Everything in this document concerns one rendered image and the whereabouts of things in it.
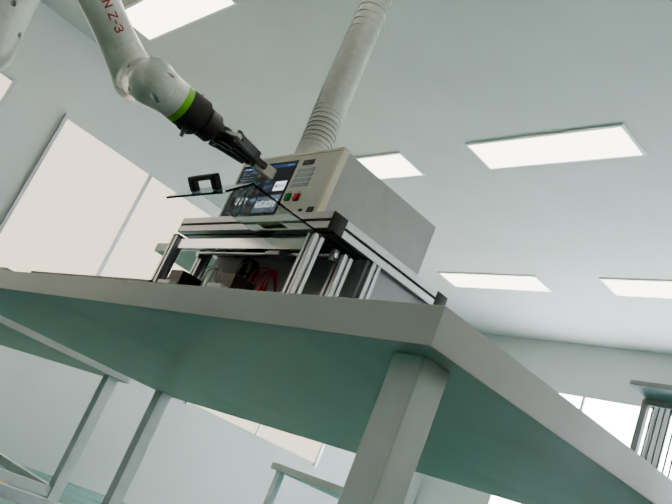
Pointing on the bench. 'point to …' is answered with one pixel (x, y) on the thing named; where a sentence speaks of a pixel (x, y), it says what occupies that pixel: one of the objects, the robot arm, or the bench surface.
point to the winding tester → (356, 201)
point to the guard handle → (203, 180)
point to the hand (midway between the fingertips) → (263, 167)
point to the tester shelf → (340, 227)
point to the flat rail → (241, 244)
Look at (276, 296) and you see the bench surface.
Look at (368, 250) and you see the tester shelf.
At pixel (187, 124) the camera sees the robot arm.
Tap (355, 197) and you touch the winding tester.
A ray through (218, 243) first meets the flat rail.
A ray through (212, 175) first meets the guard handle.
